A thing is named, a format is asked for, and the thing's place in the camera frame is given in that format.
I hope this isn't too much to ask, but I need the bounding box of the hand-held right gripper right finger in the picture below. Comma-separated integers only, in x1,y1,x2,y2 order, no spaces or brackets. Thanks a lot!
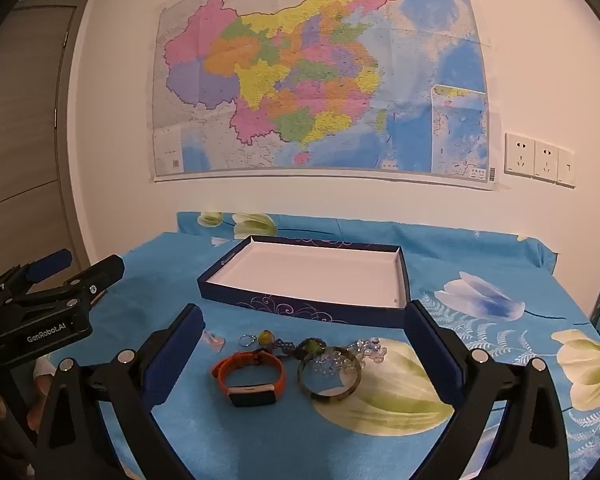
404,300,571,480

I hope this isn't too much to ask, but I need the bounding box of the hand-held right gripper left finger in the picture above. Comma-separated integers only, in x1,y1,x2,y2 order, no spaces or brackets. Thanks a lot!
35,302,206,480

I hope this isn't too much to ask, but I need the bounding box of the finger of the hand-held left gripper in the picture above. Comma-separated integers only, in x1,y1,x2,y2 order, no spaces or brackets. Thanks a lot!
10,254,126,317
0,249,74,302

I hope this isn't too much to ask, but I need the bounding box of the clear crystal bead bracelet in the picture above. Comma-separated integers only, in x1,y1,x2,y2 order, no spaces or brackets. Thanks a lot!
310,337,387,376

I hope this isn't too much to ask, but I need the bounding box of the beaded necklace with amber pendant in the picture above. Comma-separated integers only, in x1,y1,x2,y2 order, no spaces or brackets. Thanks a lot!
256,329,306,360

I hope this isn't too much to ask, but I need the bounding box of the orange smart watch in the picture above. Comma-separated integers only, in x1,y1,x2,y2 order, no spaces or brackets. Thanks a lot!
211,350,286,407

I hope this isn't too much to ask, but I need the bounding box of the olive bangle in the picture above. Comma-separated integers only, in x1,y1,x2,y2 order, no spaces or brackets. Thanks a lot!
297,347,363,402

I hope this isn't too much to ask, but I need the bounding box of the dark blue box tray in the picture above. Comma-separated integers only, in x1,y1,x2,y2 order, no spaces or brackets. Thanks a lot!
196,234,412,328

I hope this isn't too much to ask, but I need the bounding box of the blue floral bed sheet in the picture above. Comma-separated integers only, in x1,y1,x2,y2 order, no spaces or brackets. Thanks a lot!
30,210,600,480

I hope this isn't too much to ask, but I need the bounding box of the grey wooden door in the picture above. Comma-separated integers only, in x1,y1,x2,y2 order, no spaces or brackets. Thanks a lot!
0,0,88,271

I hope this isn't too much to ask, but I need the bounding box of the white wall socket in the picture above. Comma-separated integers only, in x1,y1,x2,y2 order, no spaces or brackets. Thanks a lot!
557,147,577,189
533,140,560,183
504,132,536,179

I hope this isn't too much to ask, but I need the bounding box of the colourful wall map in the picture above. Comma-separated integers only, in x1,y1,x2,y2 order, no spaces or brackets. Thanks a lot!
147,0,511,192

